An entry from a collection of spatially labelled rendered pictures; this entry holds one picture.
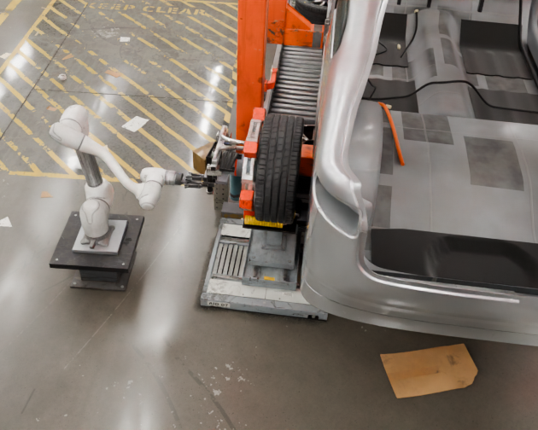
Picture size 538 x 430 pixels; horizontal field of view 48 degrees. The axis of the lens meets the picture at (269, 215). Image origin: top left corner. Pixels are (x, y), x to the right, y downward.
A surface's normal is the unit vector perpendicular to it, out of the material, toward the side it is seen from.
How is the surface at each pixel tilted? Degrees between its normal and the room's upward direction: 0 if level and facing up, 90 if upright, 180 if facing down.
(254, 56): 90
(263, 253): 0
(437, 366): 2
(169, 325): 0
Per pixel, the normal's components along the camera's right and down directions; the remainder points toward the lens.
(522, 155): 0.04, -0.72
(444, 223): 0.01, -0.48
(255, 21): -0.11, 0.66
